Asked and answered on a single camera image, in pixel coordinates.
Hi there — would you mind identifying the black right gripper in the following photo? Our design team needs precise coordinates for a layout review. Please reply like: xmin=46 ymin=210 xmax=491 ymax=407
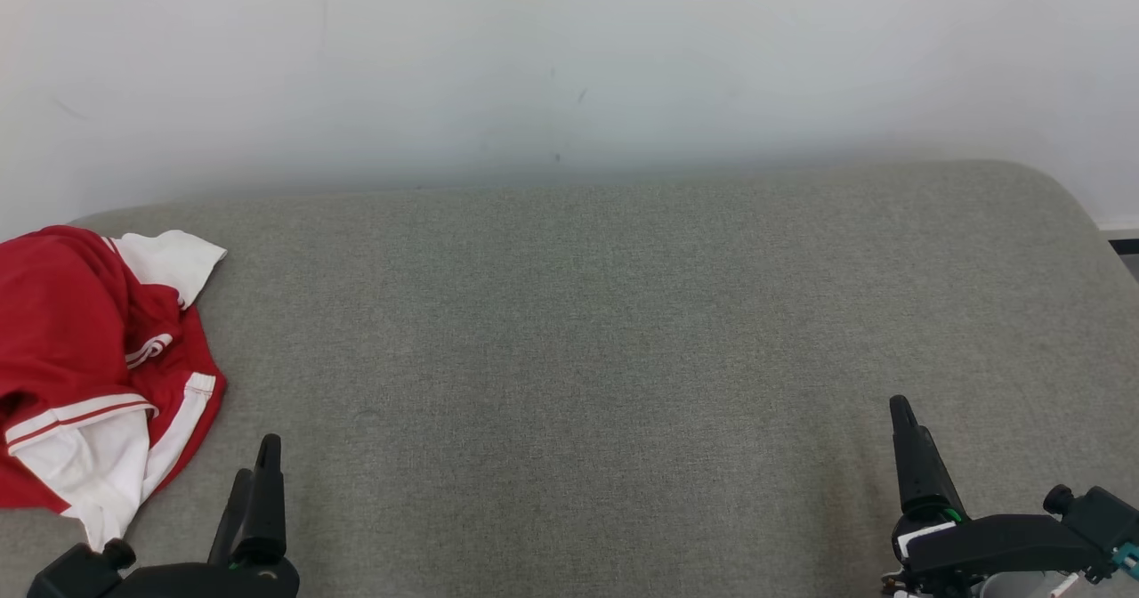
xmin=888 ymin=394 xmax=1082 ymax=598

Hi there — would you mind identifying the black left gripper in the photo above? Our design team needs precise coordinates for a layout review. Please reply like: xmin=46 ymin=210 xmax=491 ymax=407
xmin=107 ymin=433 xmax=301 ymax=598

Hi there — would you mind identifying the red white basketball jersey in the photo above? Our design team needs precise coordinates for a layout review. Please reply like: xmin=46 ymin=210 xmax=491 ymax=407
xmin=0 ymin=226 xmax=228 ymax=553

